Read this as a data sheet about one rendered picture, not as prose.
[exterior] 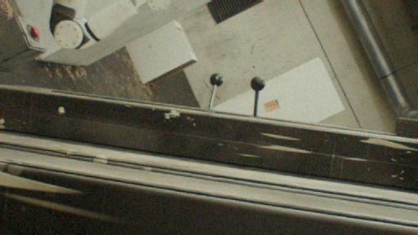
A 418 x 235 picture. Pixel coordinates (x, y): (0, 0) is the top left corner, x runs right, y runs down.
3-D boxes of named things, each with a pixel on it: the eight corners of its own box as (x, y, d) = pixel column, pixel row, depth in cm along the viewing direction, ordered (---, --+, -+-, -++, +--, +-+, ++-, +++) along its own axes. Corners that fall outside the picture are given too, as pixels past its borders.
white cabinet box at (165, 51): (135, 47, 667) (180, 24, 655) (152, 84, 665) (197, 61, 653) (124, 44, 622) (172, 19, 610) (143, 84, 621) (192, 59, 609)
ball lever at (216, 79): (202, 119, 127) (211, 77, 133) (215, 121, 127) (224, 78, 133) (200, 112, 124) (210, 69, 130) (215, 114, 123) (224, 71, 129)
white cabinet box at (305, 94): (154, 138, 562) (315, 60, 528) (175, 183, 560) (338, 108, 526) (139, 143, 502) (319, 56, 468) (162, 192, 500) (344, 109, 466)
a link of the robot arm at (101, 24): (128, 22, 127) (73, 62, 131) (134, 17, 136) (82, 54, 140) (104, -12, 124) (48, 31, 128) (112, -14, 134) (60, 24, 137)
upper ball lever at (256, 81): (247, 117, 126) (251, 73, 119) (262, 119, 126) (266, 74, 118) (246, 125, 123) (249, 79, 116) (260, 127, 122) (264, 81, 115)
